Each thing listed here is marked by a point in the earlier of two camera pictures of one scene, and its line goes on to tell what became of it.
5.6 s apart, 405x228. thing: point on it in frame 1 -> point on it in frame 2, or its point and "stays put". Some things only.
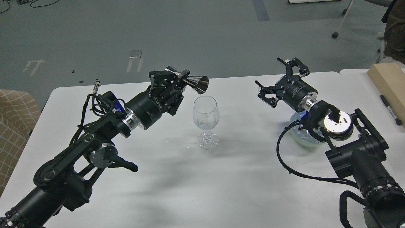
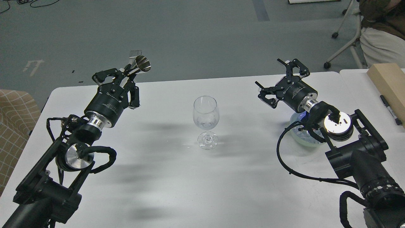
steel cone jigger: x=199 y=84 -> x=142 y=63
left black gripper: x=146 y=105 -> x=109 y=102
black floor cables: x=29 y=1 stays put
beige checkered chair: x=19 y=111 stays put
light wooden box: x=389 y=79 stays put
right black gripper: x=295 y=92 stays put
